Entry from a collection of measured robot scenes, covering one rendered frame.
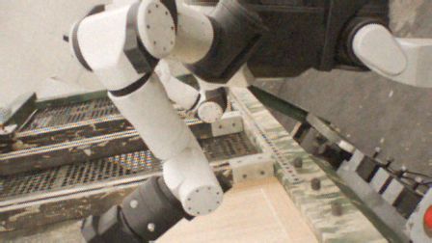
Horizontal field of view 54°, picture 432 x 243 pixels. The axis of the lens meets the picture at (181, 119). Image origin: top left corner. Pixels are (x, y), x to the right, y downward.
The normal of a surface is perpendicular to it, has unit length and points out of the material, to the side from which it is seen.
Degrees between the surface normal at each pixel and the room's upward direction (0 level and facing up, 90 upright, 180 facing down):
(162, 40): 127
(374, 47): 90
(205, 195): 104
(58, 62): 90
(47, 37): 90
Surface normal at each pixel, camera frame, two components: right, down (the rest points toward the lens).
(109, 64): -0.51, 0.25
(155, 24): 0.84, -0.09
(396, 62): 0.07, 0.31
